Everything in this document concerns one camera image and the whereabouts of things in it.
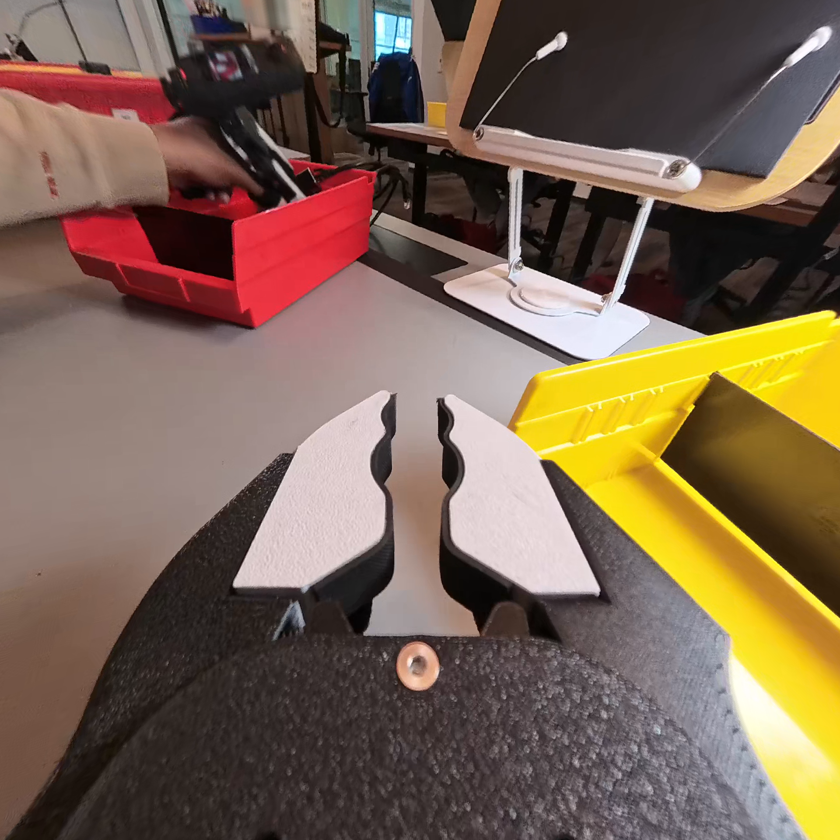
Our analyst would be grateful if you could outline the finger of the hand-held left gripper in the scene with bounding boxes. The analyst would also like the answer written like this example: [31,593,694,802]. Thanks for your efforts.
[233,108,309,207]

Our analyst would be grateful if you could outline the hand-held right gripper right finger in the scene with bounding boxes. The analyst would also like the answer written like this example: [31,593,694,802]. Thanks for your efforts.
[437,394,602,601]

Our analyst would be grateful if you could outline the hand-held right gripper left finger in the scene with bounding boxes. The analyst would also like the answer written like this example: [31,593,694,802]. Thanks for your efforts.
[233,391,399,599]

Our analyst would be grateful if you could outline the red storage bin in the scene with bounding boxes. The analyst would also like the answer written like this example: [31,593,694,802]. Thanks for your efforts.
[60,161,377,329]

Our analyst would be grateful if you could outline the person's left hand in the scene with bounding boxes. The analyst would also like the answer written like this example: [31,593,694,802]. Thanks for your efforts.
[152,117,263,203]

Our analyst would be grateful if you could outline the black bin divider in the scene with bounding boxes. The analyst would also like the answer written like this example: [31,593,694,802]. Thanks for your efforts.
[133,205,237,282]
[659,372,840,618]

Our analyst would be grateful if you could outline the blue jacket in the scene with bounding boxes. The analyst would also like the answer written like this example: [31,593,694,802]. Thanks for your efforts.
[366,52,425,126]

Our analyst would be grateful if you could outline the book stand with black board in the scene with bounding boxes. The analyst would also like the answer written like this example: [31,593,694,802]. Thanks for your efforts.
[444,0,840,362]

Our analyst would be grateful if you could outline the red tote with handles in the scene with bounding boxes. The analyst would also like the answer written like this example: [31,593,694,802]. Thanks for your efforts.
[0,62,177,126]

